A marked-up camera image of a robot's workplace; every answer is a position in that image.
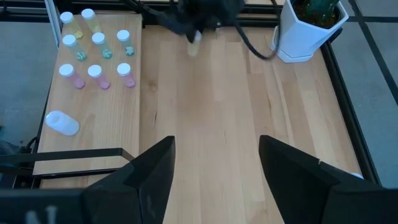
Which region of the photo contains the black table-level camera box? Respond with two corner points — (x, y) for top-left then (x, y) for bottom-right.
(0, 161), (34, 189)

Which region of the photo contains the small clear vial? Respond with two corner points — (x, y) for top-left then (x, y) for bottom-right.
(116, 29), (136, 57)

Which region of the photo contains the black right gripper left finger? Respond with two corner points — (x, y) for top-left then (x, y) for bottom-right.
(82, 136), (176, 224)

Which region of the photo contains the green cactus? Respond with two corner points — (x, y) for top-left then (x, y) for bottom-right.
(303, 0), (341, 23)

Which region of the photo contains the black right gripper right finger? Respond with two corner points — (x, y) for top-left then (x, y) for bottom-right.
(259, 135), (383, 224)

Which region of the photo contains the pink medicine bottle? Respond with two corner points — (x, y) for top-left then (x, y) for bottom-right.
(116, 62), (137, 88)
(87, 64), (111, 90)
(58, 63), (86, 90)

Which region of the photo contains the black table-level camera cable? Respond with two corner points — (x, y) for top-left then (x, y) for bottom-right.
(18, 136), (40, 155)

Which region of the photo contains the white hexagonal plant pot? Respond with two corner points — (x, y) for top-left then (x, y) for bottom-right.
(270, 0), (349, 63)

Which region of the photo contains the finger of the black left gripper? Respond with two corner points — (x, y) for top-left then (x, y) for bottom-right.
(184, 26), (197, 44)

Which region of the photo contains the raised wooden shelf board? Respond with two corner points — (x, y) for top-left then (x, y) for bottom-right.
(32, 11), (143, 177)

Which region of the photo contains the black left wrist camera cable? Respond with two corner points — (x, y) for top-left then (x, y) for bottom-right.
(232, 15), (281, 61)

